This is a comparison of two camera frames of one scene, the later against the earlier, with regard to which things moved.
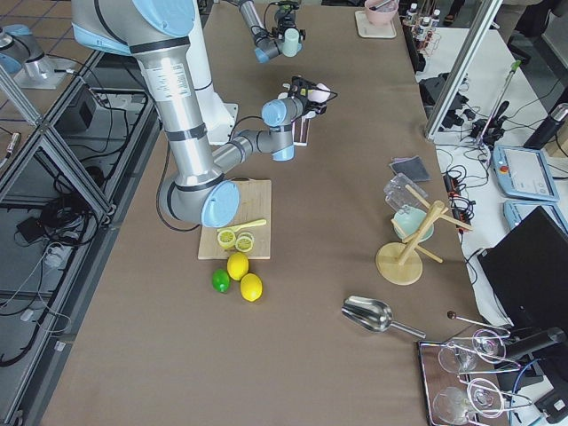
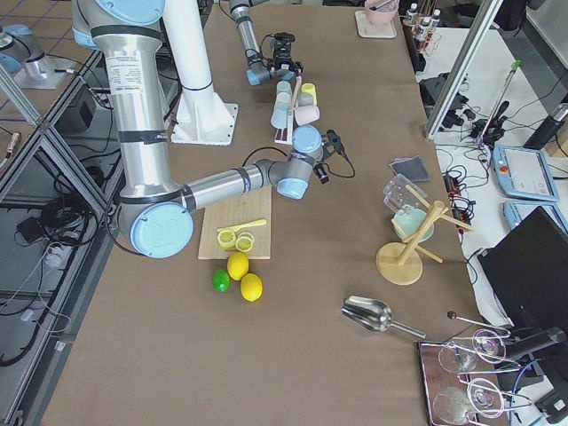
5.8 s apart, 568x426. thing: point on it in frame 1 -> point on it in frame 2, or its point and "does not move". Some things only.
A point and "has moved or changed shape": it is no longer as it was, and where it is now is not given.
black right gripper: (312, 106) -> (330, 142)
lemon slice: (226, 238) does not move
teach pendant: (524, 173) does not move
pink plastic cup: (320, 94) has moved or changed shape
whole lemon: (237, 265) does not move
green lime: (220, 280) does not move
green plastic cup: (291, 44) has moved or changed shape
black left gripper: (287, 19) -> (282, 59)
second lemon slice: (245, 241) does not move
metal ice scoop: (374, 314) does not move
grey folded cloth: (412, 167) does not move
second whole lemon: (251, 287) does not move
